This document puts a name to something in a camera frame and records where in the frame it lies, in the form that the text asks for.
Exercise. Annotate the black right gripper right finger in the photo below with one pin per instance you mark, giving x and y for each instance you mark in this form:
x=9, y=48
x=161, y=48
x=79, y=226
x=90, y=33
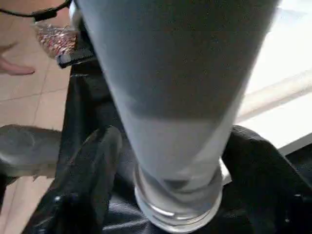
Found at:
x=273, y=195

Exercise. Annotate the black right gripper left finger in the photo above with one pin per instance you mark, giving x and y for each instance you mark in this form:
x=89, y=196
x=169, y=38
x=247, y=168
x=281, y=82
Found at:
x=83, y=190

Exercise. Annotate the white plastic table top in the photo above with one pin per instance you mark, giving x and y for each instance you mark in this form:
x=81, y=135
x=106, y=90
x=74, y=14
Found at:
x=287, y=83

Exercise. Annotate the white plastic table leg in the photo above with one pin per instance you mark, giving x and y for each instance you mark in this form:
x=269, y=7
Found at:
x=180, y=73

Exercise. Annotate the black work mat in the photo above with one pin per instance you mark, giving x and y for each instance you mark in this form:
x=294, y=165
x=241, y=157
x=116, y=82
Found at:
x=87, y=102

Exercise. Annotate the bare human foot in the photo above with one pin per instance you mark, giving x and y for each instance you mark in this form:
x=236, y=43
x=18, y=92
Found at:
x=14, y=66

